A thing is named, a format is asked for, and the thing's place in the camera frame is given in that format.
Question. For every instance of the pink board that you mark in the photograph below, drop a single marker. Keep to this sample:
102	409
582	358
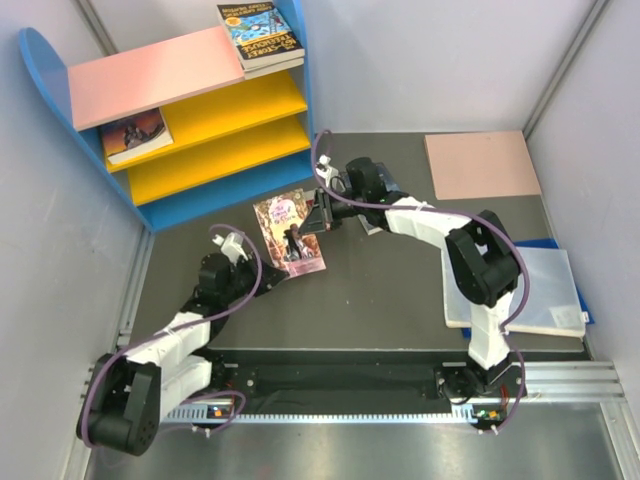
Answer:
474	165

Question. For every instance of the book on shelf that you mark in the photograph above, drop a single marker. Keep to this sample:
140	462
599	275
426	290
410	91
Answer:
134	136

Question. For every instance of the pink purple paperback book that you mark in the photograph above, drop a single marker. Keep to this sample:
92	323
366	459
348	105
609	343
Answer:
280	218

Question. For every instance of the blue treehouse paperback book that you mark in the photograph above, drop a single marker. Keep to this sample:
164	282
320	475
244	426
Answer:
259	34

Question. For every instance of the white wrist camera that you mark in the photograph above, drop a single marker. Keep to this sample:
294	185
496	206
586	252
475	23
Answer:
231	246
326	171

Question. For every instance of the clear white file folder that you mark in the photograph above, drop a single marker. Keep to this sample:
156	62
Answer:
457	312

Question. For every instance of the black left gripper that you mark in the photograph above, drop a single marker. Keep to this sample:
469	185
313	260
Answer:
269	278

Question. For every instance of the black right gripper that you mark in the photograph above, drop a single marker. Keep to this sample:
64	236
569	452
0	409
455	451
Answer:
321	217

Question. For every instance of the dark blue paperback book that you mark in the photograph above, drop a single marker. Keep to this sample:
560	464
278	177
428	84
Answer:
377	184

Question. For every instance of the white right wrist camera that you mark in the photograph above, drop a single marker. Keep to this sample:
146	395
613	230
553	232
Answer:
326	171

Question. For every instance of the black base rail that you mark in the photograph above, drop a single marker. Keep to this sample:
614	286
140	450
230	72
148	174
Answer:
345	382

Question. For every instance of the blue pink yellow bookshelf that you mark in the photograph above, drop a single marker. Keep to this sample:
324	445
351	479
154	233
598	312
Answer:
234	137

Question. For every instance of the orange lantern cover paperback book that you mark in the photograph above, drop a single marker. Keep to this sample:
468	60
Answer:
270	69

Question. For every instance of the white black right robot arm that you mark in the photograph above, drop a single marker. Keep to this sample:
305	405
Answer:
484	263

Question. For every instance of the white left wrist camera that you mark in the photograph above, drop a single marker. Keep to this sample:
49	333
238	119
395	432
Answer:
231	246

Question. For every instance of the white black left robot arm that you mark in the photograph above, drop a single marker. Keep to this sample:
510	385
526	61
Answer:
134	389

